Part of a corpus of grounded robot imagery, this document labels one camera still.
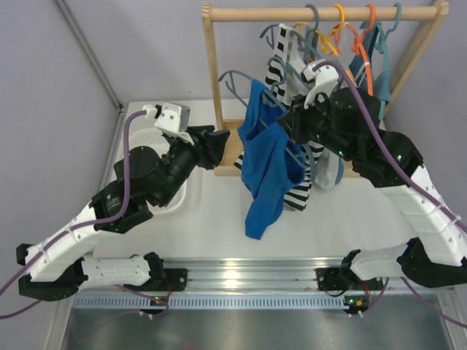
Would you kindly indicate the grey tank top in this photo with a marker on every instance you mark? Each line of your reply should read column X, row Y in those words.
column 328, row 167

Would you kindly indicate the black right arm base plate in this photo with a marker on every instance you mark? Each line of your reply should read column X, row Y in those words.
column 336, row 281

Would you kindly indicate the black white striped tank top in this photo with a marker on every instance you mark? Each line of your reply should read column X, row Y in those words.
column 298, row 197

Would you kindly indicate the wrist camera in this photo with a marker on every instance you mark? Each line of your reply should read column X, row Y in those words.
column 171, row 119
column 326, row 78

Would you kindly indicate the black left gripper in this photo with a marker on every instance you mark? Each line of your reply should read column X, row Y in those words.
column 203, row 148

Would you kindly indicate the yellow hanger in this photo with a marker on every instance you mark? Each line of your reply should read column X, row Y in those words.
column 326, row 45

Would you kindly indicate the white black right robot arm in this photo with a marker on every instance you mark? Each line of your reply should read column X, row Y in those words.
column 435, row 255

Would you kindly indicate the white perforated plastic basket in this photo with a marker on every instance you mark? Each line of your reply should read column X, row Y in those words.
column 153, row 138

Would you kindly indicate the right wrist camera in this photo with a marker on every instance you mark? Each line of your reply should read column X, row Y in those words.
column 326, row 78

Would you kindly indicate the white slotted cable duct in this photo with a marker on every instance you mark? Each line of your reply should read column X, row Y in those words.
column 219, row 302

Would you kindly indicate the wooden clothes rack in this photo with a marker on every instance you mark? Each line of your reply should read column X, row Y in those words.
column 430, row 19

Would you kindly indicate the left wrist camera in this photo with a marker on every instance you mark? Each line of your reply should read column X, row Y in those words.
column 171, row 119

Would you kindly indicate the teal blue tank top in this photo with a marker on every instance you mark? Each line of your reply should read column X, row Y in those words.
column 357, row 109

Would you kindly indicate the aluminium mounting rail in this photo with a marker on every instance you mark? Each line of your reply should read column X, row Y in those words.
column 227, row 274

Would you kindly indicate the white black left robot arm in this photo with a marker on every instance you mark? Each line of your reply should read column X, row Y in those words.
column 62, row 265

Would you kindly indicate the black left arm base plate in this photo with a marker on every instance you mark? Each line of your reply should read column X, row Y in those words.
column 171, row 280

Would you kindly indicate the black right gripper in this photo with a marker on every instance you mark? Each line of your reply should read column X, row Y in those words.
column 293, row 119

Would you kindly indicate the orange hanger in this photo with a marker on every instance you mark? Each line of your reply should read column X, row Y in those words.
column 357, row 47

